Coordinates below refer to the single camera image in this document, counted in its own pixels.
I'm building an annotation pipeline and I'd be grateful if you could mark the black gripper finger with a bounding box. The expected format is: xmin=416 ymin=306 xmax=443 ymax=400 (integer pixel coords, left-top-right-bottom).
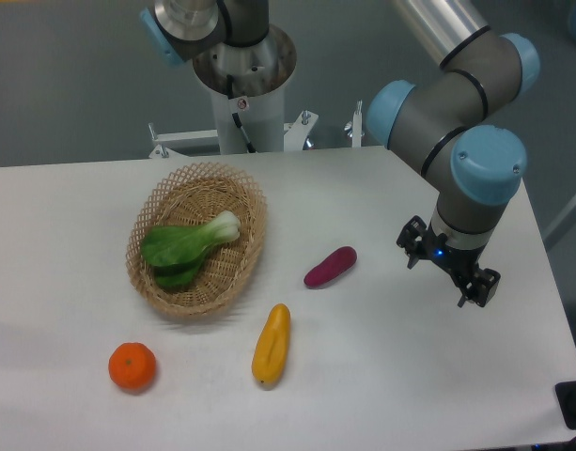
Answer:
xmin=396 ymin=216 xmax=428 ymax=269
xmin=457 ymin=267 xmax=500 ymax=308

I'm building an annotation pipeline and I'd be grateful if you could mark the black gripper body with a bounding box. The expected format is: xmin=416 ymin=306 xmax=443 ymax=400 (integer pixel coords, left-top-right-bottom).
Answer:
xmin=419 ymin=221 xmax=486 ymax=288

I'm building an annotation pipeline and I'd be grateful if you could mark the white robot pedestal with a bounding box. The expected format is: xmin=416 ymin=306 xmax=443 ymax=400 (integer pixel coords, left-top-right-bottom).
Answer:
xmin=148 ymin=25 xmax=319 ymax=158

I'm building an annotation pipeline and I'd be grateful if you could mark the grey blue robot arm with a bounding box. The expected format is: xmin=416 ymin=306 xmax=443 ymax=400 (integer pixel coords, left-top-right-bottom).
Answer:
xmin=140 ymin=1 xmax=540 ymax=306

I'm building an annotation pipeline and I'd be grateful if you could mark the orange tangerine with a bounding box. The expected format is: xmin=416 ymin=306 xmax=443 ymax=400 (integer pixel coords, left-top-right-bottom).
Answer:
xmin=108 ymin=342 xmax=157 ymax=392

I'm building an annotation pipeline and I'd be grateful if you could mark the black device at table edge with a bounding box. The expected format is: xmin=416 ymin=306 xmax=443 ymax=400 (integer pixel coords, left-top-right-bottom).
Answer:
xmin=554 ymin=381 xmax=576 ymax=430

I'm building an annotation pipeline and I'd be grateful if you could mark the yellow papaya fruit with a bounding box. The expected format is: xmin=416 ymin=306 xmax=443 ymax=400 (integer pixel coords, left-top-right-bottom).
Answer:
xmin=251 ymin=303 xmax=291 ymax=387

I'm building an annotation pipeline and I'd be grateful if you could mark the purple sweet potato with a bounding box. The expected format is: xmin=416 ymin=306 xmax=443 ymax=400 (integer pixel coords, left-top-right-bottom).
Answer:
xmin=304 ymin=246 xmax=358 ymax=289

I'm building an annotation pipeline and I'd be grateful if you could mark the woven wicker basket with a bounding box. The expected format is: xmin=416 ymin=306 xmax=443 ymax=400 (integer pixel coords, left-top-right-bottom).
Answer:
xmin=126 ymin=163 xmax=267 ymax=319

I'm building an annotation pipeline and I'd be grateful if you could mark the green bok choy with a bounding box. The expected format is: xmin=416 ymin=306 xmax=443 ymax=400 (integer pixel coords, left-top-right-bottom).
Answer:
xmin=140 ymin=210 xmax=241 ymax=288

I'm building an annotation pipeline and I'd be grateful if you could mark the black cable on pedestal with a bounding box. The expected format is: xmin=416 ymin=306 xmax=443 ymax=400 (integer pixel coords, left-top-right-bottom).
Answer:
xmin=225 ymin=73 xmax=258 ymax=154

